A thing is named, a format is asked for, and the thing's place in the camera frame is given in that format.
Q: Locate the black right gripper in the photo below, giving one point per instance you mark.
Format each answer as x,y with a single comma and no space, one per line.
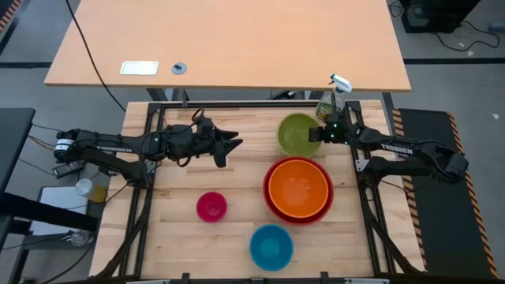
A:
334,130

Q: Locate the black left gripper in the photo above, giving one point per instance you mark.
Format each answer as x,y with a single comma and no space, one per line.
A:
203,140

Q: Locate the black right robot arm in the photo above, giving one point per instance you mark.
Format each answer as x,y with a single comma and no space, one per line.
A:
410,152

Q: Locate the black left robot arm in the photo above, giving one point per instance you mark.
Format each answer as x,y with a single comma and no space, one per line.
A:
118,148

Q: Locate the green bowl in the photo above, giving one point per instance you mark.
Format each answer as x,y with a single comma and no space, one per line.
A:
294,136

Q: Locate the clear spray bottle white trigger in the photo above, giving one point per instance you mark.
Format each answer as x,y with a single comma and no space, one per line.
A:
340,83

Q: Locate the orange bowl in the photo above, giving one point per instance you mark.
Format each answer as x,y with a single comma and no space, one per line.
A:
298,189

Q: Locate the small pink bowl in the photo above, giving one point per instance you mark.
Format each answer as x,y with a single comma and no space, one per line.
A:
211,207

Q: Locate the large red bowl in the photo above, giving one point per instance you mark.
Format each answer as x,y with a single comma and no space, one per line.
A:
300,221

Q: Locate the light wooden desk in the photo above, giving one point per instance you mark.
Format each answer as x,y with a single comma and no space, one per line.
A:
236,35

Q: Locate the white rectangular plate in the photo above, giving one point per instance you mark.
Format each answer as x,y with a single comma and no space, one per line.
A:
139,68

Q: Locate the blue bowl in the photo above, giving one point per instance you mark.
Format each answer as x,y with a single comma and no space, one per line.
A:
271,247

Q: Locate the yellow container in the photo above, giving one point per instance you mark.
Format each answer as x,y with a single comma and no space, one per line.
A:
98,193

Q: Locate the clear plastic cup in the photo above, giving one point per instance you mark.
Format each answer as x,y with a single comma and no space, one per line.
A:
83,187

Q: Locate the black mat hazard stripe edges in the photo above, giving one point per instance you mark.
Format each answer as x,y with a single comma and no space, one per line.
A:
446,221

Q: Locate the black power adapter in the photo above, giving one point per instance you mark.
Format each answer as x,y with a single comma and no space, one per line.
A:
68,169

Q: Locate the black equipment box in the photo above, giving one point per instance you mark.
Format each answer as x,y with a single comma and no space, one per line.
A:
438,16

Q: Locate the clear glass object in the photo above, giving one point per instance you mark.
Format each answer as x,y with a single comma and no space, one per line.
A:
79,238

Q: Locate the white flat box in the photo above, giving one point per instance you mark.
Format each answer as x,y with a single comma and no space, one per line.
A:
59,205

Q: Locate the black crossbar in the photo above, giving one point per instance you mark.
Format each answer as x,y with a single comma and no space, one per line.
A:
47,215

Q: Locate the black metal table frame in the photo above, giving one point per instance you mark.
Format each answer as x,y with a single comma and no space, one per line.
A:
144,221

